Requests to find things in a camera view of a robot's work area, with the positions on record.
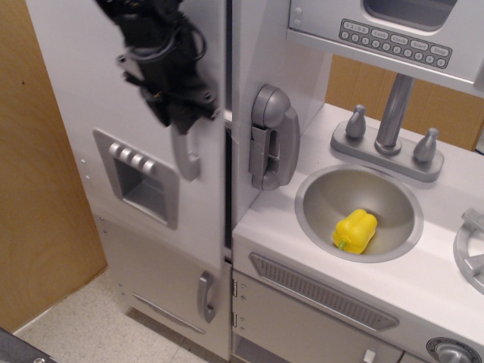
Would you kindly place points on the silver lower door handle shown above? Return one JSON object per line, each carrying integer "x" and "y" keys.
{"x": 205, "y": 310}

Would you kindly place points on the yellow toy bell pepper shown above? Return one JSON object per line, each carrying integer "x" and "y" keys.
{"x": 353, "y": 233}

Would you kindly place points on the brown wooden board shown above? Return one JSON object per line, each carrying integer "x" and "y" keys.
{"x": 49, "y": 244}

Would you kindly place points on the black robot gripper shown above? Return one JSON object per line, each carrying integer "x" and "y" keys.
{"x": 162, "y": 62}

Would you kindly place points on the white lower freezer door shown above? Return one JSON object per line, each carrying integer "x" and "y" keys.
{"x": 162, "y": 284}

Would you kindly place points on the white toy kitchen cabinet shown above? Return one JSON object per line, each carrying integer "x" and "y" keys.
{"x": 424, "y": 288}

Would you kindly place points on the silver round sink bowl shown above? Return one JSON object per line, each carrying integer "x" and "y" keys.
{"x": 331, "y": 194}

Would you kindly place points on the silver oven knob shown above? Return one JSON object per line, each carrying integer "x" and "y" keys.
{"x": 447, "y": 350}

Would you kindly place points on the toy microwave with keypad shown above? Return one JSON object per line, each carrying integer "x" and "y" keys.
{"x": 437, "y": 41}

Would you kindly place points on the silver toy faucet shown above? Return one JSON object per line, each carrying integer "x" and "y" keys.
{"x": 383, "y": 146}

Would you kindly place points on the silver ice water dispenser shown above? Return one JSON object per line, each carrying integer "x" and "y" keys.
{"x": 139, "y": 179}

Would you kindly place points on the silver vent grille panel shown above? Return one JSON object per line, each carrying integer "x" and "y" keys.
{"x": 323, "y": 295}

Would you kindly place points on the black case corner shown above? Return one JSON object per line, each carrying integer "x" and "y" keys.
{"x": 15, "y": 350}

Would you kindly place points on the brown cardboard backing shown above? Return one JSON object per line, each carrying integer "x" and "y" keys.
{"x": 458, "y": 116}

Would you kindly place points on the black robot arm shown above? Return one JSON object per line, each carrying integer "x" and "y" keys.
{"x": 161, "y": 13}

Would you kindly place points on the grey toy wall phone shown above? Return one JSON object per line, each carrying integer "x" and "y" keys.
{"x": 274, "y": 144}

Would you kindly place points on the silver stove burner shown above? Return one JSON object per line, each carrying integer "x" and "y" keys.
{"x": 468, "y": 249}

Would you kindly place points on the silver fridge door handle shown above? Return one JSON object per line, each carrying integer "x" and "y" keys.
{"x": 188, "y": 163}

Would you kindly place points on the white fridge door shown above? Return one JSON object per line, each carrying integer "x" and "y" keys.
{"x": 80, "y": 46}

